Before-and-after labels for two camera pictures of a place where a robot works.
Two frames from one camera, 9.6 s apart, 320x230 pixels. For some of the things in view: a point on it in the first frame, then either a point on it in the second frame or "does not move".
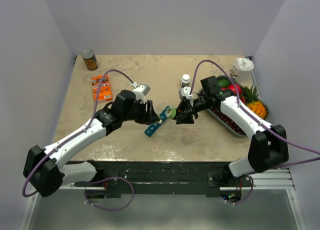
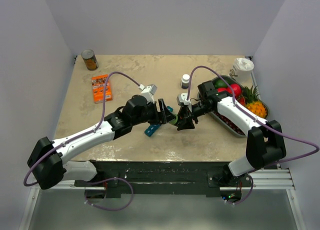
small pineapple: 255,105 does not move
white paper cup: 241,70 does not move
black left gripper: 149,117 -> 162,117
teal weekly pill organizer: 153,127 does not move
